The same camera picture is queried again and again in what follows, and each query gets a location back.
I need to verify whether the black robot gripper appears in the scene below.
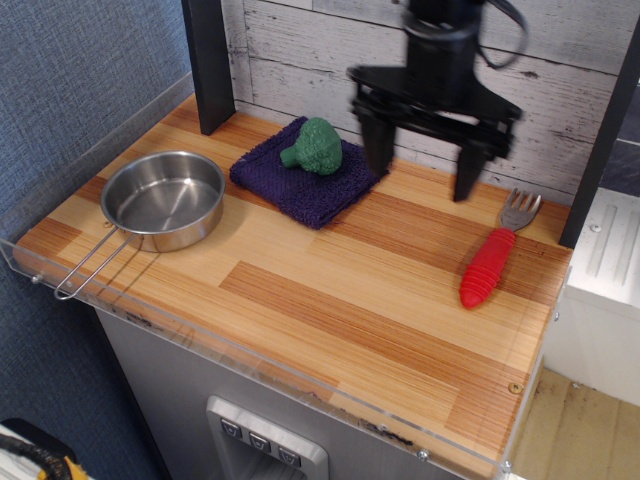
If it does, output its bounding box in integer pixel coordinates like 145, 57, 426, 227
347, 1, 522, 202

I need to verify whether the red handled metal fork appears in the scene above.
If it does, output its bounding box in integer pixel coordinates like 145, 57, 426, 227
459, 189, 542, 309

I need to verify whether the stainless steel pot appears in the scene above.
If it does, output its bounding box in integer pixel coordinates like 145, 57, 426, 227
54, 151, 227, 301

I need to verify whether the green toy broccoli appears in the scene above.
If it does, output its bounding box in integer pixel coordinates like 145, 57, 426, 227
280, 117, 343, 176

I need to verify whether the purple folded towel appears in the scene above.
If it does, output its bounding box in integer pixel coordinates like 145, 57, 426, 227
230, 116, 380, 229

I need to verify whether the white toy sink unit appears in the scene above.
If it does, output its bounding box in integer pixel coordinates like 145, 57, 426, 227
543, 188, 639, 405

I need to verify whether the clear acrylic edge guard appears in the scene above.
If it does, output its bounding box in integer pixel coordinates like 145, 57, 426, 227
0, 72, 574, 480

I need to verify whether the grey toy fridge cabinet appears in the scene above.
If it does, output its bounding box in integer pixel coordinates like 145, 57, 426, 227
93, 304, 481, 480

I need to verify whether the silver dispenser button panel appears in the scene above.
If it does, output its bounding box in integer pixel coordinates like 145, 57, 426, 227
206, 395, 329, 479

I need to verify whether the yellow black object corner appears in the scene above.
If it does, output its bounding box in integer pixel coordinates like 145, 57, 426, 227
1, 418, 91, 479

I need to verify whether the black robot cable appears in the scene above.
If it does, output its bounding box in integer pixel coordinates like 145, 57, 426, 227
477, 0, 530, 70

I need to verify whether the black right vertical post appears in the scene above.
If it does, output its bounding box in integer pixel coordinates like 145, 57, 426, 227
559, 22, 639, 248

